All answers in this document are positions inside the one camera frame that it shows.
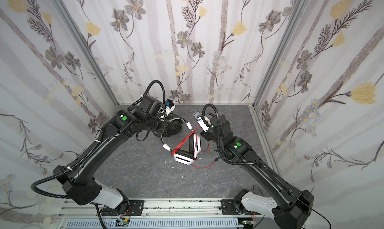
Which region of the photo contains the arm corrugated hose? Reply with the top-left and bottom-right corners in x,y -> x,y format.
30,80 -> 167,199
202,103 -> 266,166

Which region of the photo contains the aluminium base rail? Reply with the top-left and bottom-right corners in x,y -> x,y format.
52,198 -> 277,229

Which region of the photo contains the white over-ear headphones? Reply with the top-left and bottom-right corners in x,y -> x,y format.
160,117 -> 202,165

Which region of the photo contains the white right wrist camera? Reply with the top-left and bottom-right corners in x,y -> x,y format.
193,111 -> 212,132

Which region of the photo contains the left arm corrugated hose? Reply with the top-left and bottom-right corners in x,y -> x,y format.
30,80 -> 167,199

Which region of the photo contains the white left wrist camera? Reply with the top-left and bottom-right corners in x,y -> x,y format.
165,99 -> 175,114

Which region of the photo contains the red headphone cable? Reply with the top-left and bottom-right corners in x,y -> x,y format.
171,125 -> 221,169

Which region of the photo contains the black over-ear headphones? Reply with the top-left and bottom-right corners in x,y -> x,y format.
162,114 -> 183,137

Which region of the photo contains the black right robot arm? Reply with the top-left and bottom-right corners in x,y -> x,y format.
195,114 -> 314,229

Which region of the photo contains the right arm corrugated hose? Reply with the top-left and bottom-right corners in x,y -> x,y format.
202,103 -> 266,166

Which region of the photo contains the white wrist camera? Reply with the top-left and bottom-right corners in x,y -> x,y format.
165,99 -> 175,114
193,111 -> 212,132

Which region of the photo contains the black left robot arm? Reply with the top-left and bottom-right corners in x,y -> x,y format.
54,96 -> 174,216

